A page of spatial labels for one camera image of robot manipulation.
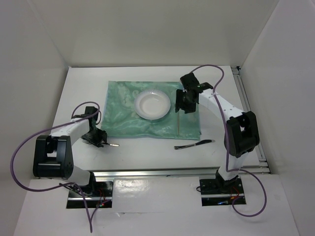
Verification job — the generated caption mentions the silver metal spoon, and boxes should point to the silver metal spoon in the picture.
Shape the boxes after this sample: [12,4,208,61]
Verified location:
[177,111,180,136]

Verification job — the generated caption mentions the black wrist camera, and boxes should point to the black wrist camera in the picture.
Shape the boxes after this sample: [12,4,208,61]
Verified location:
[180,73,200,90]
[84,106,99,120]

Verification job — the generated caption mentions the aluminium frame rail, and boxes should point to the aluminium frame rail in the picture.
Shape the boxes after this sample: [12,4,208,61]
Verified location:
[38,65,271,178]

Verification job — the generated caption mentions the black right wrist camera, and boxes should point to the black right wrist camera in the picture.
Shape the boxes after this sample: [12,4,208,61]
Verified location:
[180,73,200,90]

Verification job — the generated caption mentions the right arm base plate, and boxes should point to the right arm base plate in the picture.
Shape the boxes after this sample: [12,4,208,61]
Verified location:
[196,177,246,207]

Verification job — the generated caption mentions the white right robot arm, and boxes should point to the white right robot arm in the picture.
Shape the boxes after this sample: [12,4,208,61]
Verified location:
[175,83,259,193]

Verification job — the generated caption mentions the green damask cloth placemat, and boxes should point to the green damask cloth placemat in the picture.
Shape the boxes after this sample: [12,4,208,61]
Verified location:
[101,81,201,140]

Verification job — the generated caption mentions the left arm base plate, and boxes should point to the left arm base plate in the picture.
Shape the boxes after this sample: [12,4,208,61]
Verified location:
[66,180,114,209]

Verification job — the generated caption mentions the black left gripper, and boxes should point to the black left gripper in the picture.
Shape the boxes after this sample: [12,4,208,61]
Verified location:
[80,127,107,148]

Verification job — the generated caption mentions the white plate blue rim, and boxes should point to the white plate blue rim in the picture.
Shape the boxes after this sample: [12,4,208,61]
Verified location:
[134,89,171,120]

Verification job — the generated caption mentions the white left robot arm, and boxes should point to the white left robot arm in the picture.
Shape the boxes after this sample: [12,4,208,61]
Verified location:
[32,114,107,196]

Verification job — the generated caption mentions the silver metal fork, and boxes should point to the silver metal fork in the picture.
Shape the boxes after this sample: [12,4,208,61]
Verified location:
[82,140,120,147]

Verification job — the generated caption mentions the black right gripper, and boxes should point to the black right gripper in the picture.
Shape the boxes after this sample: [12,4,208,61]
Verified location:
[175,89,196,114]

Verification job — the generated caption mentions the black handled knife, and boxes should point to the black handled knife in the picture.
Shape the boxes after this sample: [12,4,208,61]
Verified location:
[174,140,215,150]

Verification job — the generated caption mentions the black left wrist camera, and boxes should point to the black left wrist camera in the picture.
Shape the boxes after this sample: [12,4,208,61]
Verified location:
[84,106,99,120]

